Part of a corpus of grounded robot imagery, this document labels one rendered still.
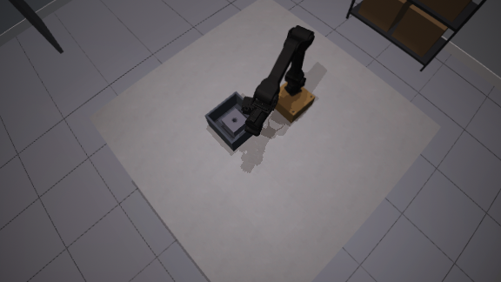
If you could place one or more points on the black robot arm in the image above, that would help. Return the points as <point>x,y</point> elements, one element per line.
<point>295,46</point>

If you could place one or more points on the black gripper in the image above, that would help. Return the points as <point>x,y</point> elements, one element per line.
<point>255,133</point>

